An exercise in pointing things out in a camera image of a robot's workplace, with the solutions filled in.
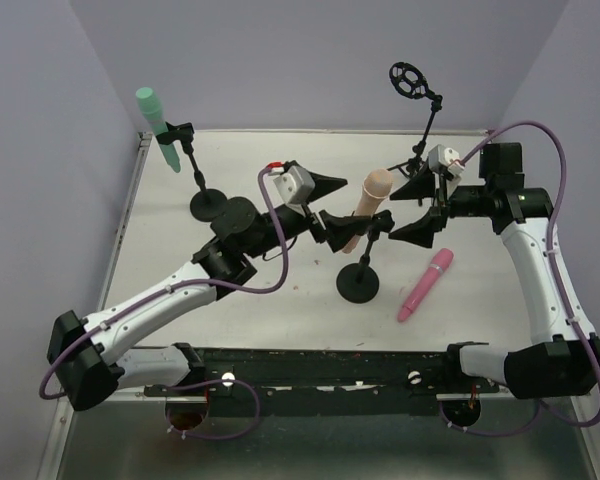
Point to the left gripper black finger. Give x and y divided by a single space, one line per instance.
340 231
315 186

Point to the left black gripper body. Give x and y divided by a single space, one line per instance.
313 215

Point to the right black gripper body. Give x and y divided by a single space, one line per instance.
441 198

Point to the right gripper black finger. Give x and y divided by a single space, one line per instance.
422 185
421 232

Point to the peach toy microphone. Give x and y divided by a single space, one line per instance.
376 188

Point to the black tripod ring stand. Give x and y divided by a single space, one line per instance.
410 82

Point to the black round-base clip stand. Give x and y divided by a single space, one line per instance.
207 203

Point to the green toy microphone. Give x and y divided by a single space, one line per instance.
151 109

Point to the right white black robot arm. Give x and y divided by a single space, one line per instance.
563 358

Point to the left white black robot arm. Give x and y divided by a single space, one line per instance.
94 356

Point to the pink toy microphone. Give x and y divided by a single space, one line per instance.
437 266

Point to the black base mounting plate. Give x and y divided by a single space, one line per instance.
310 383

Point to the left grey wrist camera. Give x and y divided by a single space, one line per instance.
295 185

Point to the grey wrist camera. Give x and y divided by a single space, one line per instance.
295 185
445 162

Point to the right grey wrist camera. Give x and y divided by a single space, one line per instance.
445 162

